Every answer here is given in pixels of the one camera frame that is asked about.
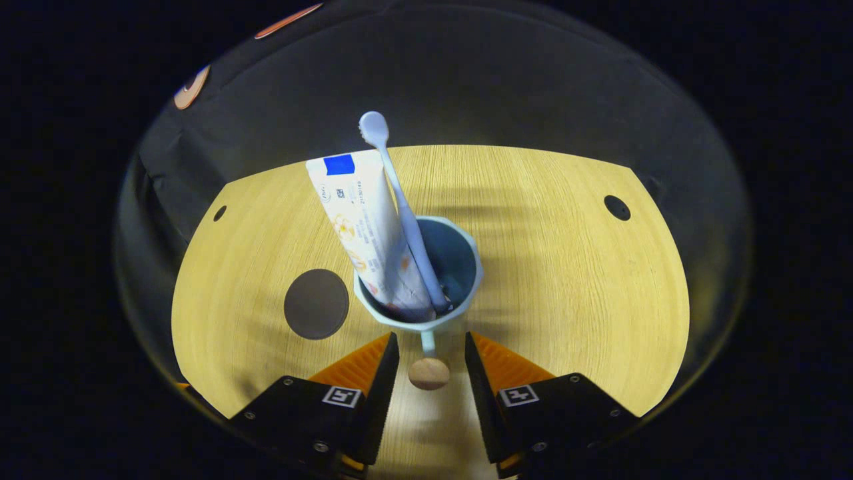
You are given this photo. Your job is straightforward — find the wooden desktop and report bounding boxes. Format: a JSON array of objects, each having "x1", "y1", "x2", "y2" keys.
[{"x1": 171, "y1": 144, "x2": 691, "y2": 480}]

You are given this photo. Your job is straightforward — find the dark brown round coaster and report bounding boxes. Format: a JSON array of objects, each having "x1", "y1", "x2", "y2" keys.
[{"x1": 283, "y1": 268, "x2": 351, "y2": 341}]

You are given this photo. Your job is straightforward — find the white toothpaste tube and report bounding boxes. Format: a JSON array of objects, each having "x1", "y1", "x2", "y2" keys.
[{"x1": 305, "y1": 149, "x2": 438, "y2": 323}]

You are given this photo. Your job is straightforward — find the white toothbrush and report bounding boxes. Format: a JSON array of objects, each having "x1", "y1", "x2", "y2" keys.
[{"x1": 358, "y1": 111, "x2": 451, "y2": 315}]

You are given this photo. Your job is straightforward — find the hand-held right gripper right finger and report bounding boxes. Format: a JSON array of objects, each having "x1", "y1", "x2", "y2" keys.
[{"x1": 464, "y1": 331, "x2": 641, "y2": 478}]

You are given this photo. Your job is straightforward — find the pale blue cup wooden handle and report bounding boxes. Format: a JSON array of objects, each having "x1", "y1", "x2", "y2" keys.
[{"x1": 353, "y1": 215, "x2": 484, "y2": 391}]

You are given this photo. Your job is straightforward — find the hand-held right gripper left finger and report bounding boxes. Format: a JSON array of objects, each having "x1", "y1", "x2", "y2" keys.
[{"x1": 226, "y1": 331, "x2": 401, "y2": 477}]

